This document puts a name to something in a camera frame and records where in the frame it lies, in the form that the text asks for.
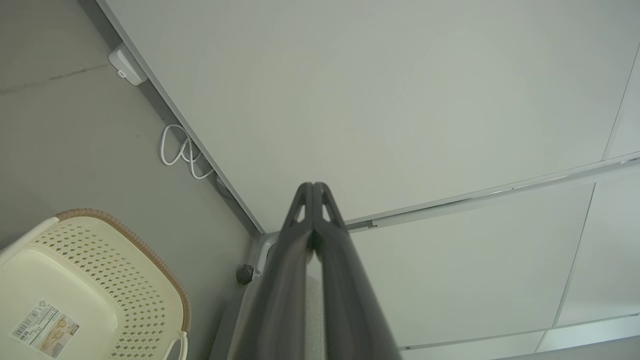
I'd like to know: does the printed label sticker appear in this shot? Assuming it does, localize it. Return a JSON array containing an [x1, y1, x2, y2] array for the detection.
[[11, 300, 81, 359]]

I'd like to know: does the white power adapter box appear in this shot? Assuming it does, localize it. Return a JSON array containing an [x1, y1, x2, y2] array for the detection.
[[108, 42, 149, 86]]

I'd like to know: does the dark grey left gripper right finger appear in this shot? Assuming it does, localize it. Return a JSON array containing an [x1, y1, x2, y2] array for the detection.
[[313, 182, 403, 360]]

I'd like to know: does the cream perforated laundry basket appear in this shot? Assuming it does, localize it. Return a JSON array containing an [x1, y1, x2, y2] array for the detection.
[[0, 208, 192, 360]]

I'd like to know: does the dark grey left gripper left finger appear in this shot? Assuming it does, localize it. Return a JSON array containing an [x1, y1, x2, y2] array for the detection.
[[227, 182, 314, 360]]

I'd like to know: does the white looped floor cable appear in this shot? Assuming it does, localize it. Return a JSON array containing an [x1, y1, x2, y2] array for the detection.
[[159, 123, 217, 180]]

